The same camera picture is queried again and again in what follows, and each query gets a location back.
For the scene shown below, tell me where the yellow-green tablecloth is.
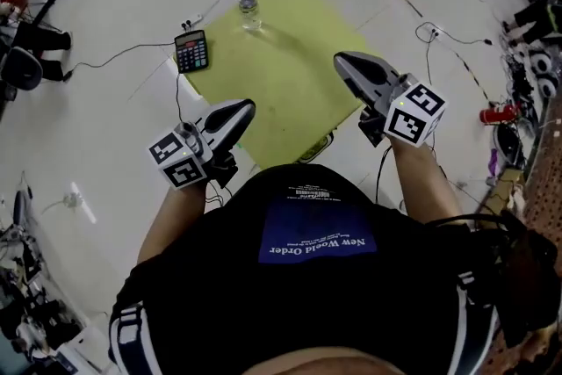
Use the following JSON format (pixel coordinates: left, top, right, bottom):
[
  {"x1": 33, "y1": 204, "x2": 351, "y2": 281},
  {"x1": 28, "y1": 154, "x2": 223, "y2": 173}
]
[{"x1": 181, "y1": 0, "x2": 384, "y2": 171}]

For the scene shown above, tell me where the black power cable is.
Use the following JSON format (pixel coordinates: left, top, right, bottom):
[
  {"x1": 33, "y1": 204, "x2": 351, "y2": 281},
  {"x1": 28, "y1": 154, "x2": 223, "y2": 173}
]
[
  {"x1": 62, "y1": 40, "x2": 185, "y2": 83},
  {"x1": 414, "y1": 20, "x2": 494, "y2": 49}
]

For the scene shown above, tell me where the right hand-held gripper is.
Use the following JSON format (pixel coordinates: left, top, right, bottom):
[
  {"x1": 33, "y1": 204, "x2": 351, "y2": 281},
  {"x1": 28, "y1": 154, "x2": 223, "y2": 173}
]
[{"x1": 332, "y1": 51, "x2": 448, "y2": 148}]

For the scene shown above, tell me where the person's right forearm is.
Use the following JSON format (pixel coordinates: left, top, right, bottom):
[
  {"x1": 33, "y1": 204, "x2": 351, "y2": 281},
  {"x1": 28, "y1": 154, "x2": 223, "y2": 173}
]
[{"x1": 388, "y1": 134, "x2": 465, "y2": 227}]

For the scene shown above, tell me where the clear plastic water bottle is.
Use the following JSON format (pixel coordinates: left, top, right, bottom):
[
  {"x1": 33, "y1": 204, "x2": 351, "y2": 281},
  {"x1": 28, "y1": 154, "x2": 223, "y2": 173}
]
[{"x1": 237, "y1": 0, "x2": 264, "y2": 33}]

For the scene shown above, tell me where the person's head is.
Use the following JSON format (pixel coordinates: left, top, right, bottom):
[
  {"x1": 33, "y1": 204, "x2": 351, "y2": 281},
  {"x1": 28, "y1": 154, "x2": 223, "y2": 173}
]
[{"x1": 234, "y1": 347, "x2": 407, "y2": 375}]

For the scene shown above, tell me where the person's left forearm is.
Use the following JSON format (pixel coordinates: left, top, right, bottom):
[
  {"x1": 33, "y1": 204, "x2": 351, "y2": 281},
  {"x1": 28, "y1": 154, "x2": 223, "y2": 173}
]
[{"x1": 137, "y1": 178, "x2": 211, "y2": 265}]

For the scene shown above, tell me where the black calculator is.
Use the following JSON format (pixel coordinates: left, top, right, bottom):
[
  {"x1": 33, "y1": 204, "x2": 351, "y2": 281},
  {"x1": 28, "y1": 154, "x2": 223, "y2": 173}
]
[{"x1": 173, "y1": 28, "x2": 211, "y2": 76}]

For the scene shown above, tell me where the tangle of black cables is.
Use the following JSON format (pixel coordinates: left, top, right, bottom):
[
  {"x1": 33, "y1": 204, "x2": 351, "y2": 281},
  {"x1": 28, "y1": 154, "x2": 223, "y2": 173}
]
[{"x1": 499, "y1": 32, "x2": 544, "y2": 105}]

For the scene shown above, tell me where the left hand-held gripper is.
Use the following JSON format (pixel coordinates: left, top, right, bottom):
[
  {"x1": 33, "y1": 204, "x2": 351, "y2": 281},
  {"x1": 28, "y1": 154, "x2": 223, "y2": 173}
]
[{"x1": 148, "y1": 98, "x2": 257, "y2": 190}]

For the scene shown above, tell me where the white and black round robot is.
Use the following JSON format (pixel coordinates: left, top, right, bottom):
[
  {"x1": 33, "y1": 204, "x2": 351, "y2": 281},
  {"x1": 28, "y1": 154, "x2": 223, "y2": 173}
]
[
  {"x1": 528, "y1": 51, "x2": 557, "y2": 76},
  {"x1": 537, "y1": 74, "x2": 562, "y2": 99}
]

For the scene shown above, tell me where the red fire extinguisher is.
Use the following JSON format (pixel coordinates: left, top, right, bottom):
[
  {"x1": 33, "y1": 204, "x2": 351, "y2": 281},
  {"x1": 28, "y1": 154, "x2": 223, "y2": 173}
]
[{"x1": 478, "y1": 101, "x2": 523, "y2": 126}]

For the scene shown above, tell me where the person's black t-shirt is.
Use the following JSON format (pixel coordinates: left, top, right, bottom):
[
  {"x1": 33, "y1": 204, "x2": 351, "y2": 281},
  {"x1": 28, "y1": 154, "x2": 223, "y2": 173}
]
[{"x1": 107, "y1": 163, "x2": 504, "y2": 375}]

